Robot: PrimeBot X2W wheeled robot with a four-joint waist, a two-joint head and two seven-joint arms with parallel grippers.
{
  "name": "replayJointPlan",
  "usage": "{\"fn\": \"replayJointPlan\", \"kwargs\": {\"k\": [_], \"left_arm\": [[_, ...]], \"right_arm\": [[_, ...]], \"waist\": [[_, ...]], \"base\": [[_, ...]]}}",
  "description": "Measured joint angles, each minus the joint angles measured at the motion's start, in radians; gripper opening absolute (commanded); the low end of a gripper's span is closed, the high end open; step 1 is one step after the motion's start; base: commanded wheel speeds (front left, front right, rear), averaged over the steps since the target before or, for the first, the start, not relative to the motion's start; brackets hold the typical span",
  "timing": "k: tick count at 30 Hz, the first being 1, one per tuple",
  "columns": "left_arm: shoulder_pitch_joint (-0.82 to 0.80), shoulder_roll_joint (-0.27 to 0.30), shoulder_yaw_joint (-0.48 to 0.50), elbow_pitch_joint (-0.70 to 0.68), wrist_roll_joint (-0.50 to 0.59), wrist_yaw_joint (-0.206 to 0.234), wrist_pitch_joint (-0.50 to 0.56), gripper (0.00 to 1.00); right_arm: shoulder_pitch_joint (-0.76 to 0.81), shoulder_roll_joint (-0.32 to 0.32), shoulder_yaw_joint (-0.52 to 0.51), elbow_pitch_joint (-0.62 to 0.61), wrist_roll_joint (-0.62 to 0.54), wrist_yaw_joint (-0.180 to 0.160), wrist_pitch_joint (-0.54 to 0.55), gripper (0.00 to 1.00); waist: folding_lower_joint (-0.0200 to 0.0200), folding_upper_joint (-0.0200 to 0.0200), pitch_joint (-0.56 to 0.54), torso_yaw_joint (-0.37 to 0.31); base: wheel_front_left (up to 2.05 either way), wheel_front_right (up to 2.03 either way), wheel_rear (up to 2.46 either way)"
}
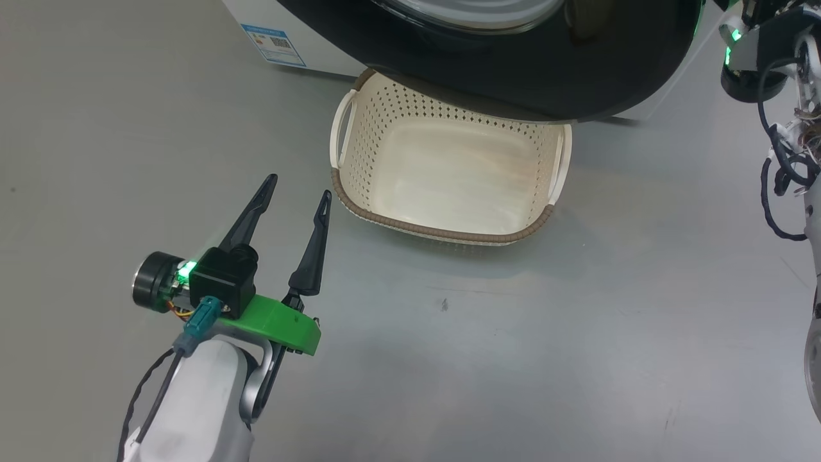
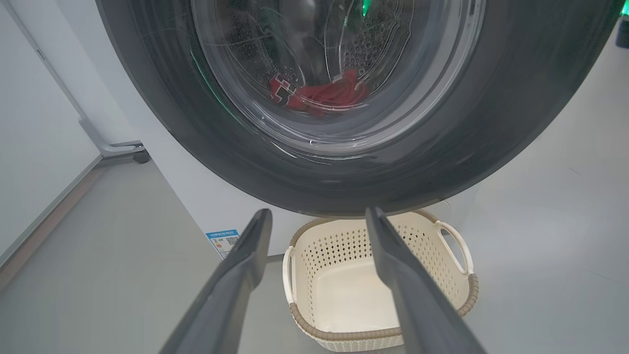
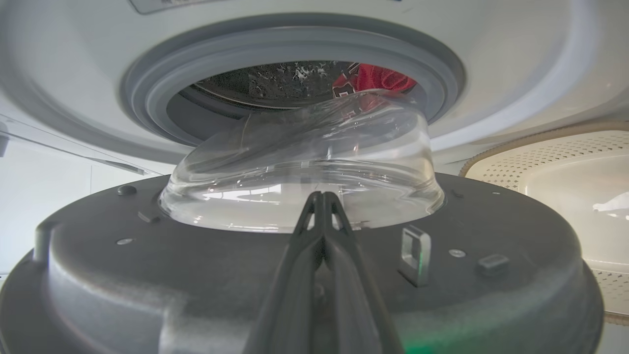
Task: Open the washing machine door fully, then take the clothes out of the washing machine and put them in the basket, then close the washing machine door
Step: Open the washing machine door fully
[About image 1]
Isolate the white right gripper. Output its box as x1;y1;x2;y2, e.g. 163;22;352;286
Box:
718;0;806;103

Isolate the cream perforated laundry basket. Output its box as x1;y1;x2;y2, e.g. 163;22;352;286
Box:
329;67;573;246

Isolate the blue energy label sticker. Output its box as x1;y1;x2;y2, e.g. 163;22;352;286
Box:
241;24;307;68

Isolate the black glass washing machine door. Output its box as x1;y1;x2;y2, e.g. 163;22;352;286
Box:
276;0;707;124

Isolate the white washing machine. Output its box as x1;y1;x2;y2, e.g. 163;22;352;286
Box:
221;0;729;124

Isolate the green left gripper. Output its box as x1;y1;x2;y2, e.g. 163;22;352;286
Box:
133;173;333;386

